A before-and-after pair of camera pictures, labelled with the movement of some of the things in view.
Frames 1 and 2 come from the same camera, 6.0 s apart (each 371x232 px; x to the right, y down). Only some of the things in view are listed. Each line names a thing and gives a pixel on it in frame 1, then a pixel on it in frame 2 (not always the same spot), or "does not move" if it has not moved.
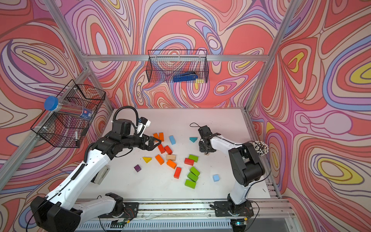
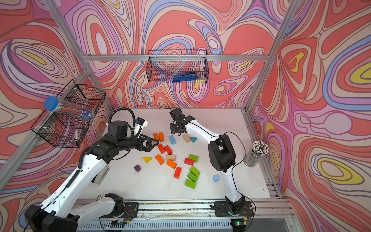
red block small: [189, 162] does not move
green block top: [195, 158] does not move
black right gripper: [202, 150] to [172, 128]
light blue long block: [172, 139] does not move
